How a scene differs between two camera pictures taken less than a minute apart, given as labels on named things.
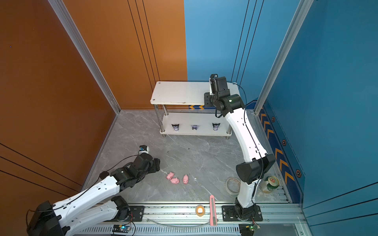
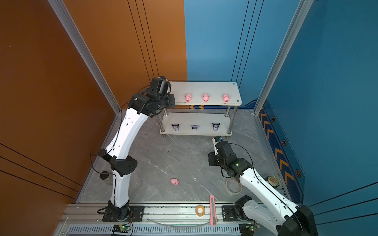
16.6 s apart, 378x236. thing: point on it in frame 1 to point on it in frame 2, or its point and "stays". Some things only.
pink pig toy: [185, 179] to [188, 97]
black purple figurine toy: [215, 126] stays
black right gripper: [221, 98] to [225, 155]
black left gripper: [155, 164] to [172, 99]
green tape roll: [273, 183] stays
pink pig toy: [175, 181] stays
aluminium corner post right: [304, 6] stays
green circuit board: [121, 228] stays
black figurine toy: [175, 127] stays
